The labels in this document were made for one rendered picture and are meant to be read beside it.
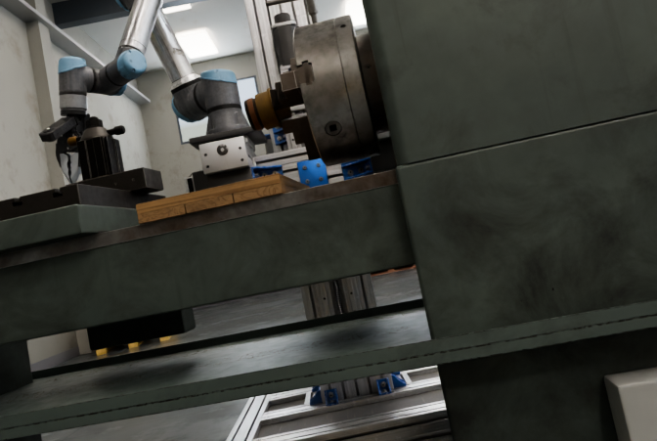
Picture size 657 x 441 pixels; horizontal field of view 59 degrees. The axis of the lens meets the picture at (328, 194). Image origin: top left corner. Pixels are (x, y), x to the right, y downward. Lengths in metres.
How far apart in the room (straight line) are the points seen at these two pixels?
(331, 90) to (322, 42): 0.11
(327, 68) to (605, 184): 0.56
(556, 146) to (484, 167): 0.13
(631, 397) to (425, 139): 0.54
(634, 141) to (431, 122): 0.35
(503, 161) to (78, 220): 0.81
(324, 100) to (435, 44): 0.24
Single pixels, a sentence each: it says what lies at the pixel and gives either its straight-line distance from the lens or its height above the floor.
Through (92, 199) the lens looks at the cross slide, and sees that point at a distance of 1.31.
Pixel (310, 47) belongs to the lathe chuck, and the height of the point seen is 1.15.
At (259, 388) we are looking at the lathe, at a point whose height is 0.53.
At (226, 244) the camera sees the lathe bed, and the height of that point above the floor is 0.79.
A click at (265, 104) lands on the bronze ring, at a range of 1.32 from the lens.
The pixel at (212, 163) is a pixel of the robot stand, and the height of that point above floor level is 1.05.
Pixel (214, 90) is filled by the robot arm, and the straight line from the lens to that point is 1.96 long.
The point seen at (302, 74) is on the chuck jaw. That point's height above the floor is 1.09.
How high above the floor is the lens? 0.75
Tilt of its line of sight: 5 degrees up
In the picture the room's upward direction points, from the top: 11 degrees counter-clockwise
